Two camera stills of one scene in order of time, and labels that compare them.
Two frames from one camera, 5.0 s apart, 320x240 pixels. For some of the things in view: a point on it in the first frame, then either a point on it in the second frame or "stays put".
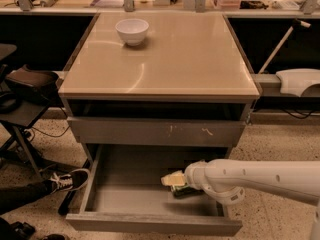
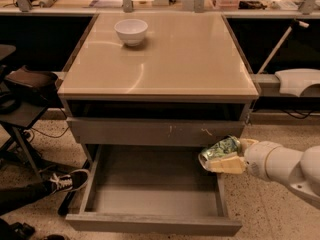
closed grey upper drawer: [93, 131] stays put
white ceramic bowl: [132, 30] stays put
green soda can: [184, 191] → [222, 148]
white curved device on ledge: [294, 81] stays put
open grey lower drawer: [126, 195] stays put
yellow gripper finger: [176, 178] → [231, 165]
